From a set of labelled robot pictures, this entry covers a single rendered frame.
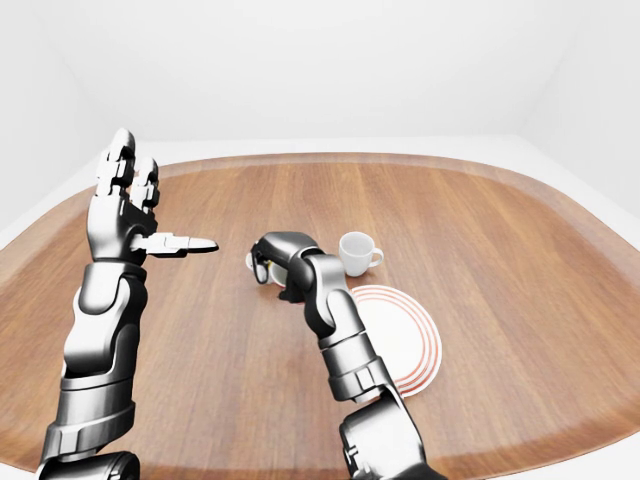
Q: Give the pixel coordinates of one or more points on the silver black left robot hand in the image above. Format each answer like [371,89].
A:
[112,225]

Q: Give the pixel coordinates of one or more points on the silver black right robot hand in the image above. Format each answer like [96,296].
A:
[287,247]

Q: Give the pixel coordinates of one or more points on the red and white mug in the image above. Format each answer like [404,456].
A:
[278,276]

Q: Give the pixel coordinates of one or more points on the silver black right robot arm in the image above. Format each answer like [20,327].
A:
[335,300]

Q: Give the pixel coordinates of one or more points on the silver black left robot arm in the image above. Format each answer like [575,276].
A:
[100,325]

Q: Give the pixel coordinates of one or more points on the white plate with red rings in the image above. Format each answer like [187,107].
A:
[395,330]

